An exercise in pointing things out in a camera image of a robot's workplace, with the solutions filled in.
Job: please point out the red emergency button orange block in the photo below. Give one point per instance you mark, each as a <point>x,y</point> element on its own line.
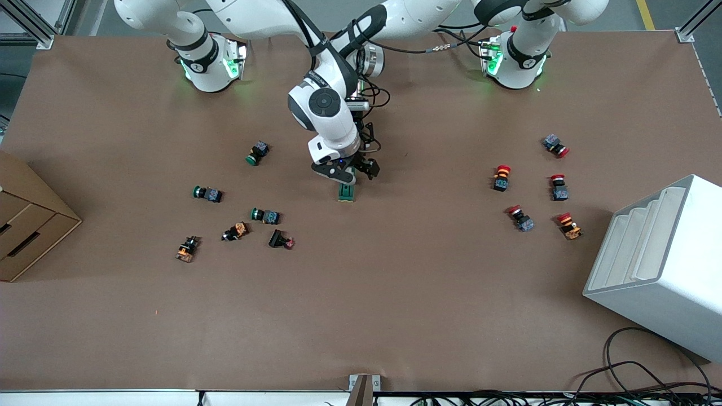
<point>569,225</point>
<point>501,177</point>

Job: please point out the brown table mat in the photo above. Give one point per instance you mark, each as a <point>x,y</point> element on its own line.
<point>395,293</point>

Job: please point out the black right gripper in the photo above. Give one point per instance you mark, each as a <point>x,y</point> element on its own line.
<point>357,160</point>

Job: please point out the white table edge rail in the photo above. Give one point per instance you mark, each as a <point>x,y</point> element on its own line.
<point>113,399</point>

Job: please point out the black switch with red block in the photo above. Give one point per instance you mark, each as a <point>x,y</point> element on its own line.
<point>281,239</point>

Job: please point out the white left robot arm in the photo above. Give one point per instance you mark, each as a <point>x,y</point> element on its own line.
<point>524,62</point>

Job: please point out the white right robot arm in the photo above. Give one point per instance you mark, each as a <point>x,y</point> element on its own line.
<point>324,104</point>

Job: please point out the green load switch white lever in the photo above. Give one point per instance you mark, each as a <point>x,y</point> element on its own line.
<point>346,193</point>

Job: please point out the aluminium frame profile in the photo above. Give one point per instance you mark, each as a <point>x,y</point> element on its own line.
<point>34,28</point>
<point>691,28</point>

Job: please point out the red emergency button grey block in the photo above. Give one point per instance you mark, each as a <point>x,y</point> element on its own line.
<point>521,218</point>
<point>555,145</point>
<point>559,187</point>

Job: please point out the white stepped rack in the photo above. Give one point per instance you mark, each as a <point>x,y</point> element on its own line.
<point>665,270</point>

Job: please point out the green push button switch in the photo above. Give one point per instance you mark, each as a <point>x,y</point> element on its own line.
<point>207,193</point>
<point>265,215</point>
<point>257,153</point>

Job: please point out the grey metal bracket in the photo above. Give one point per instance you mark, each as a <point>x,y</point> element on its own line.
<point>364,389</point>

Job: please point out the black orange selector switch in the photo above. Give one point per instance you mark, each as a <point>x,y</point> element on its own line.
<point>236,231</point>
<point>187,248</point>

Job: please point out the brown cardboard box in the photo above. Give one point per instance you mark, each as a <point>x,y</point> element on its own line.
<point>28,220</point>

